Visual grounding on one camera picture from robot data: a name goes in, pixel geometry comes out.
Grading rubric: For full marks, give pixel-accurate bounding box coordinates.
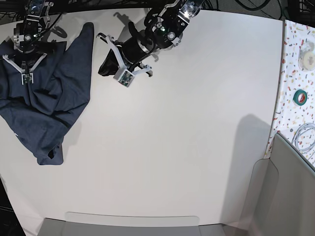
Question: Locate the grey chair right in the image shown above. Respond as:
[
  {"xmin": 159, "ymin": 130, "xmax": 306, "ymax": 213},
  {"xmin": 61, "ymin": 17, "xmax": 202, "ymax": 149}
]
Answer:
[{"xmin": 239, "ymin": 133, "xmax": 315, "ymax": 236}]

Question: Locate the coiled white cable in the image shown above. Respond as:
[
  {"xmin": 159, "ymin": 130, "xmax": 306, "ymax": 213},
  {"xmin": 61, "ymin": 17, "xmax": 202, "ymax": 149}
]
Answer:
[{"xmin": 291, "ymin": 122, "xmax": 315, "ymax": 154}]

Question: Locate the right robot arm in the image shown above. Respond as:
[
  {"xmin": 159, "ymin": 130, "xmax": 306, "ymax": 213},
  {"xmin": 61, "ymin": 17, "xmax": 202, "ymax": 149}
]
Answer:
[{"xmin": 2, "ymin": 0, "xmax": 54, "ymax": 83}]

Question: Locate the grey chair bottom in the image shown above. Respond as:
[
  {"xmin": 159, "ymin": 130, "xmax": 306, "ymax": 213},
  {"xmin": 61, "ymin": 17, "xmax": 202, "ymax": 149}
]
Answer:
[{"xmin": 38, "ymin": 212, "xmax": 225, "ymax": 236}]

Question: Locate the dark blue t-shirt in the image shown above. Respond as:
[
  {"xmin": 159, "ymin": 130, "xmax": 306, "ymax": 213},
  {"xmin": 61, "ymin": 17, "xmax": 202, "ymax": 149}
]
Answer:
[{"xmin": 0, "ymin": 22, "xmax": 94, "ymax": 165}]

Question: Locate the terrazzo patterned side table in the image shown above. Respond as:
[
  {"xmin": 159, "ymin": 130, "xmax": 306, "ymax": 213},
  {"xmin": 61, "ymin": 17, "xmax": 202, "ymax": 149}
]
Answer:
[{"xmin": 265, "ymin": 20, "xmax": 315, "ymax": 165}]

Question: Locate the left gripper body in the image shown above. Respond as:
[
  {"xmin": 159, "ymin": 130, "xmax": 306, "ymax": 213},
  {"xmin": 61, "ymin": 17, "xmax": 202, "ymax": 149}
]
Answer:
[{"xmin": 97, "ymin": 32, "xmax": 153, "ymax": 77}]

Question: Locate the clear tape dispenser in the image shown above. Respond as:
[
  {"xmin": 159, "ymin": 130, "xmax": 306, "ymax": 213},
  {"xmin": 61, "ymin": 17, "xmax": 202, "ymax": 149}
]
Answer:
[{"xmin": 298, "ymin": 41, "xmax": 315, "ymax": 71}]

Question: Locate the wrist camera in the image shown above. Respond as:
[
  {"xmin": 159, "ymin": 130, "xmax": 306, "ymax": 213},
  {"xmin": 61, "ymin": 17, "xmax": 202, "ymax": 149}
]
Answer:
[
  {"xmin": 21, "ymin": 73, "xmax": 33, "ymax": 85},
  {"xmin": 113, "ymin": 69, "xmax": 135, "ymax": 88}
]

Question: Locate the green tape roll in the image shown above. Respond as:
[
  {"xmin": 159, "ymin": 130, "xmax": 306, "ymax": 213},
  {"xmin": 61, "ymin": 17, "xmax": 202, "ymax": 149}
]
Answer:
[{"xmin": 293, "ymin": 89, "xmax": 308, "ymax": 106}]

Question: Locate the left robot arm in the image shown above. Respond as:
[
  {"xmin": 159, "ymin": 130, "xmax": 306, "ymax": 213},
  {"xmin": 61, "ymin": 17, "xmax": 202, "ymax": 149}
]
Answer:
[{"xmin": 97, "ymin": 0, "xmax": 203, "ymax": 85}]

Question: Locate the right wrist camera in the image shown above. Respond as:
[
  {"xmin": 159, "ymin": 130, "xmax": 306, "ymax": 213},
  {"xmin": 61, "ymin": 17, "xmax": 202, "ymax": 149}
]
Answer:
[{"xmin": 21, "ymin": 73, "xmax": 33, "ymax": 85}]

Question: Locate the grey chair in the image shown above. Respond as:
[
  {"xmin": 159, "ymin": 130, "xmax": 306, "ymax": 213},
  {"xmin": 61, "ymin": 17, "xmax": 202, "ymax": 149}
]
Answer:
[
  {"xmin": 38, "ymin": 212, "xmax": 225, "ymax": 236},
  {"xmin": 239, "ymin": 133, "xmax": 315, "ymax": 236}
]

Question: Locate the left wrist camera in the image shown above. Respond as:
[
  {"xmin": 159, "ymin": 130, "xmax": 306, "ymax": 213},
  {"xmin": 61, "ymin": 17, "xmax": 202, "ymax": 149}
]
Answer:
[{"xmin": 113, "ymin": 69, "xmax": 135, "ymax": 88}]

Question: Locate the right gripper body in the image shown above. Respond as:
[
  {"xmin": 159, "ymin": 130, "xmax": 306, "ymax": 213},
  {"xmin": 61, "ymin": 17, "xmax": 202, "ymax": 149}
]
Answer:
[{"xmin": 2, "ymin": 51, "xmax": 47, "ymax": 75}]

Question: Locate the black cable top right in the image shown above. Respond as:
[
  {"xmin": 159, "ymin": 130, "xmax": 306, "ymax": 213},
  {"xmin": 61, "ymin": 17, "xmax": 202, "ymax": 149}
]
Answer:
[{"xmin": 233, "ymin": 0, "xmax": 281, "ymax": 10}]

